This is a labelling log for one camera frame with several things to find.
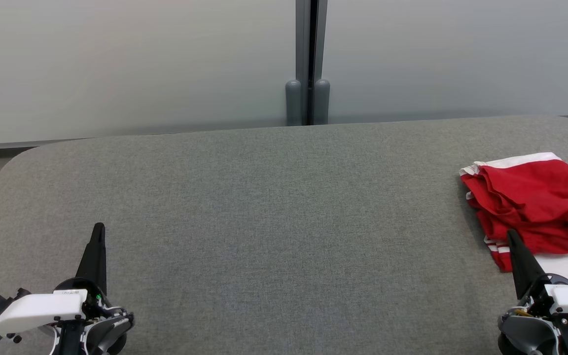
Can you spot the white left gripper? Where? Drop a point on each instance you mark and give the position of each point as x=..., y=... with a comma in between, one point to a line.
x=42, y=308

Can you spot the red white basketball jersey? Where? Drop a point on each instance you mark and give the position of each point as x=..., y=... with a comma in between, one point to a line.
x=535, y=197

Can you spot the grey rounded partition post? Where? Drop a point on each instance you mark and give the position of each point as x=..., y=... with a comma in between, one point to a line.
x=321, y=101
x=293, y=103

